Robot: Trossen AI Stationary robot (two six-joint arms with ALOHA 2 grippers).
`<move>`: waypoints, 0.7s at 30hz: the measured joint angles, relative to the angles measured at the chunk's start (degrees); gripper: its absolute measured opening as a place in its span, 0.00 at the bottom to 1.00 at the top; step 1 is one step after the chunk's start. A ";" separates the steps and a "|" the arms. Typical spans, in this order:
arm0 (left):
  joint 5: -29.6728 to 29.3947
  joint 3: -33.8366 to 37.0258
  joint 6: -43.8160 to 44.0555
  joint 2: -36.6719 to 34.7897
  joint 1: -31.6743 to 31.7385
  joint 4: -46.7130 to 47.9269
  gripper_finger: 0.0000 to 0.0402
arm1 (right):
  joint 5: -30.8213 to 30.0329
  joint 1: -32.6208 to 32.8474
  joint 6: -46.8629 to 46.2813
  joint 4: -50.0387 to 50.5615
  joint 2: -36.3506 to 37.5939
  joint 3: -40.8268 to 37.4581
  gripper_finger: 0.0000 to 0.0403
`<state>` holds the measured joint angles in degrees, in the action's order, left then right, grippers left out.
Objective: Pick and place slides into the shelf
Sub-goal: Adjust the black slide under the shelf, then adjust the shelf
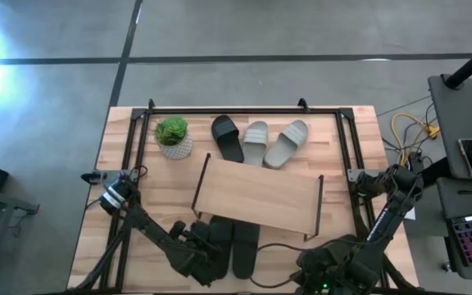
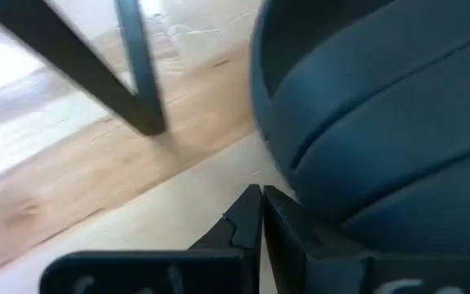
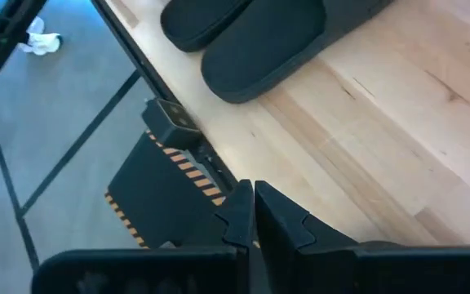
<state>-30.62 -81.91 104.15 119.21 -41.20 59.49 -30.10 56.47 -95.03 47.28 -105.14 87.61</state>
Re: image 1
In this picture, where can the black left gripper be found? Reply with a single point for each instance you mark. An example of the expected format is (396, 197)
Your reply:
(197, 262)

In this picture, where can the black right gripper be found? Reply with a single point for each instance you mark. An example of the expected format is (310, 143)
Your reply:
(322, 270)

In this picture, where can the wooden shelf with black legs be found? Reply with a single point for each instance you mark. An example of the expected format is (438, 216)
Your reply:
(260, 196)

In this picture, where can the grey slide sandal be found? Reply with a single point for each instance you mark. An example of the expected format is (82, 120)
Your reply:
(287, 143)
(255, 143)

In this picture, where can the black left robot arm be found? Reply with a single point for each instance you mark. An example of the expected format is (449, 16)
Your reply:
(150, 229)

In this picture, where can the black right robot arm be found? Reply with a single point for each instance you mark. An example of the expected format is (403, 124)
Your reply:
(383, 221)

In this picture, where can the white paper sheet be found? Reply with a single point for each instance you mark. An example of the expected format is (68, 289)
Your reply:
(411, 214)

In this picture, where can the green succulent in white pot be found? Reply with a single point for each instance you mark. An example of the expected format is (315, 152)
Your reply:
(173, 131)

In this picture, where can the black power adapter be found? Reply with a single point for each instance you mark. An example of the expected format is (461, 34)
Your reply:
(416, 162)

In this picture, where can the black beam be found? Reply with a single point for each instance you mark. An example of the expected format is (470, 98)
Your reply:
(437, 172)

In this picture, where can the grey side table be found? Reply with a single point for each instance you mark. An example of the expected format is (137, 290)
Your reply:
(465, 196)
(457, 114)

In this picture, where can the black round pole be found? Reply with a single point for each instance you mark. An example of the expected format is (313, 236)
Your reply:
(469, 65)

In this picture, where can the grey metal bracket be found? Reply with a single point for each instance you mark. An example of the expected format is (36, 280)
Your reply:
(96, 174)
(355, 174)

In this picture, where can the black aluminium table frame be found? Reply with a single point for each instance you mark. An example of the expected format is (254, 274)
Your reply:
(240, 111)

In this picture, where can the black rail clamp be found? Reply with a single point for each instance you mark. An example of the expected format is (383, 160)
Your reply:
(303, 105)
(151, 104)

